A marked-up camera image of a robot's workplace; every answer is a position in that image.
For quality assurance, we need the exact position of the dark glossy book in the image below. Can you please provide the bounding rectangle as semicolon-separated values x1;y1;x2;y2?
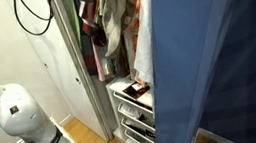
121;80;153;102

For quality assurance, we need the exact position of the white wire basket drawer unit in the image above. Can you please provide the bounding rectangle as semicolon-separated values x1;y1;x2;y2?
104;72;161;143

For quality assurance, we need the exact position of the black hanging cable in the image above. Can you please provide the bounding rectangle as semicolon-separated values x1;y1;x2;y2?
12;0;58;39

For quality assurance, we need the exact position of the white hanging garment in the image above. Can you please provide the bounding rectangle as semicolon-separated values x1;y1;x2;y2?
123;0;167;88

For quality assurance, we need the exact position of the blue curtain panel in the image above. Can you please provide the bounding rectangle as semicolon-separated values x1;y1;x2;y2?
133;0;256;143

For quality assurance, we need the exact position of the green hanging garment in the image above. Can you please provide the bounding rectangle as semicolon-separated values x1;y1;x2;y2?
62;0;87;52

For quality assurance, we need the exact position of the orange watermelon print shirt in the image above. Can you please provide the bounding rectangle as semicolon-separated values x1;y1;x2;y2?
119;0;161;82

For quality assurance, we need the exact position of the red plaid shirt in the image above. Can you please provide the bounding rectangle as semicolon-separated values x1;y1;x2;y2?
75;0;113;78

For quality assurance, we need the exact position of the pink hanging garment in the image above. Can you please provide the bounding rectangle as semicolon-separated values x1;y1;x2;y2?
91;44;109;84

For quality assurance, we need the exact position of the white wardrobe sliding door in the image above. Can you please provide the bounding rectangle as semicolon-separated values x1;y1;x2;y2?
4;0;116;143

